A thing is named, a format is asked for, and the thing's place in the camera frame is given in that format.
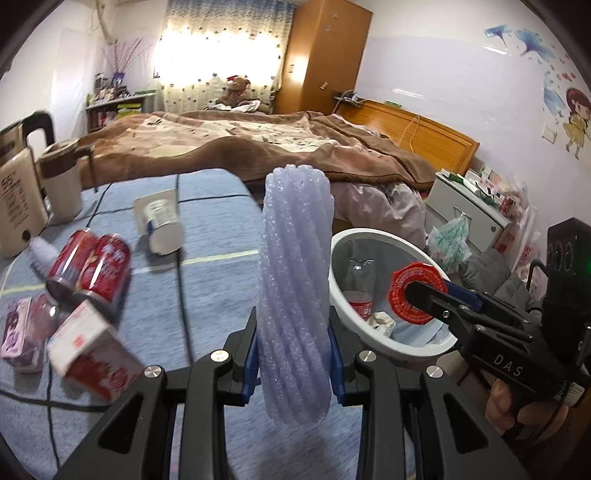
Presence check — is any red white milk carton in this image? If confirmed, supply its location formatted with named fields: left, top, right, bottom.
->
left=47, top=300, right=144, bottom=402

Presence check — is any clear cup with red lid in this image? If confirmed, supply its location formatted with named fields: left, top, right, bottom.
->
left=387, top=262, right=448, bottom=326

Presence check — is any purple foam net sleeve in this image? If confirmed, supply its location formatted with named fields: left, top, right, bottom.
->
left=256, top=165, right=334, bottom=426

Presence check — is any Coca-Cola plastic bottle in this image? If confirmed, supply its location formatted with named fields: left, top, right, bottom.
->
left=342, top=259, right=376, bottom=320

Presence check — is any white trash bin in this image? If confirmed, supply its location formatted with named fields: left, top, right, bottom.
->
left=329, top=228, right=457, bottom=369

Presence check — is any person's right hand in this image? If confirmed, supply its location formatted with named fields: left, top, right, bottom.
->
left=485, top=379, right=569, bottom=440

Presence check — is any purple drink carton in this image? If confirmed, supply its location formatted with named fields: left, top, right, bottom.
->
left=1, top=297, right=44, bottom=373

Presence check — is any white bedside cabinet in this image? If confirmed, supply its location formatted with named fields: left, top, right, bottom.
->
left=426, top=172, right=510, bottom=253

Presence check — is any red milk can cartoon face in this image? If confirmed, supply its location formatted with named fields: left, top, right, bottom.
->
left=73, top=234, right=131, bottom=318

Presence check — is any red milk can plain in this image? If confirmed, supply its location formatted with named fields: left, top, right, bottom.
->
left=46, top=228, right=98, bottom=303

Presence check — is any wooden bed headboard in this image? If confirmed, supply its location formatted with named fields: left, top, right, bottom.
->
left=337, top=100, right=480, bottom=175

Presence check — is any white yogurt bottle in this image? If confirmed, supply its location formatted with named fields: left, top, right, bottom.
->
left=132, top=189, right=185, bottom=256

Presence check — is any cream electric kettle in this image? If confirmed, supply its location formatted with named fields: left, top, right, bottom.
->
left=0, top=111, right=55, bottom=258

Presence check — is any cream brown lidded mug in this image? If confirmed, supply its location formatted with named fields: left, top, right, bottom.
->
left=37, top=139, right=98, bottom=224

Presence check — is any brown bed blanket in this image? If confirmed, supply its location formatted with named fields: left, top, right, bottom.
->
left=79, top=110, right=436, bottom=192

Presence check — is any cluttered shelf desk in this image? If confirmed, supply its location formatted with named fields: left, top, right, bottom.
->
left=85, top=72, right=156, bottom=133

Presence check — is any brown teddy bear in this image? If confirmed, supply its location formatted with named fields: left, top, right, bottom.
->
left=214, top=75, right=270, bottom=114

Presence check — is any wooden wardrobe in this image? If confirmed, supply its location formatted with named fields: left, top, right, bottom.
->
left=273, top=0, right=373, bottom=114

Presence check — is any patterned window curtain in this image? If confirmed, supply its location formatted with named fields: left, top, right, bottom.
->
left=155, top=1, right=297, bottom=113

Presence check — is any black kettle power cable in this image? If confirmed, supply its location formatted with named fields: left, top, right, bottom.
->
left=82, top=172, right=195, bottom=365

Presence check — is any cartoon girl wall sticker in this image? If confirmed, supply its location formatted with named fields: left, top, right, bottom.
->
left=563, top=88, right=591, bottom=159

